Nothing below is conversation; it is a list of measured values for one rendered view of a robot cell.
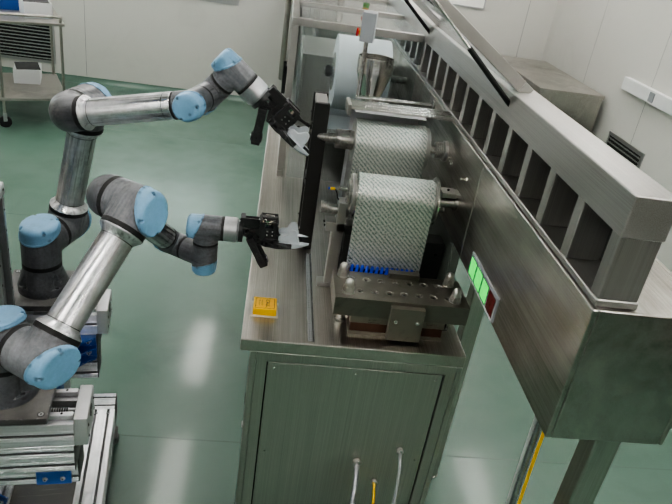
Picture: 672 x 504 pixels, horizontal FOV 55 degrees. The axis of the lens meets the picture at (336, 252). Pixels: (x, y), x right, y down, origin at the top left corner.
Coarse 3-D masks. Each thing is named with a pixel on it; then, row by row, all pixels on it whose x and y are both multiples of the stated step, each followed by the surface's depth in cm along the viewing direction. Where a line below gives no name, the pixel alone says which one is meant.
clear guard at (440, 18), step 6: (420, 0) 229; (426, 0) 196; (426, 6) 229; (432, 6) 196; (432, 12) 229; (438, 12) 196; (438, 18) 229; (444, 18) 196; (444, 24) 229; (450, 24) 196; (450, 30) 228; (456, 36) 228; (468, 42) 196; (474, 48) 196; (480, 54) 196
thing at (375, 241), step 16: (368, 224) 195; (384, 224) 196; (400, 224) 196; (416, 224) 196; (352, 240) 198; (368, 240) 198; (384, 240) 198; (400, 240) 199; (416, 240) 199; (352, 256) 200; (368, 256) 201; (384, 256) 201; (400, 256) 201; (416, 256) 202
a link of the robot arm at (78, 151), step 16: (96, 96) 185; (96, 128) 190; (64, 144) 195; (80, 144) 192; (64, 160) 195; (80, 160) 194; (64, 176) 197; (80, 176) 198; (64, 192) 199; (80, 192) 201; (64, 208) 201; (80, 208) 204; (80, 224) 207
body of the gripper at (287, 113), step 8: (272, 88) 178; (264, 96) 177; (272, 96) 179; (280, 96) 179; (256, 104) 178; (264, 104) 180; (272, 104) 180; (280, 104) 180; (288, 104) 178; (272, 112) 181; (280, 112) 179; (288, 112) 180; (296, 112) 184; (272, 120) 181; (280, 120) 181; (288, 120) 181; (296, 120) 180; (280, 128) 181
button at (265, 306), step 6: (258, 300) 196; (264, 300) 196; (270, 300) 197; (276, 300) 197; (258, 306) 193; (264, 306) 193; (270, 306) 194; (276, 306) 195; (258, 312) 192; (264, 312) 192; (270, 312) 193
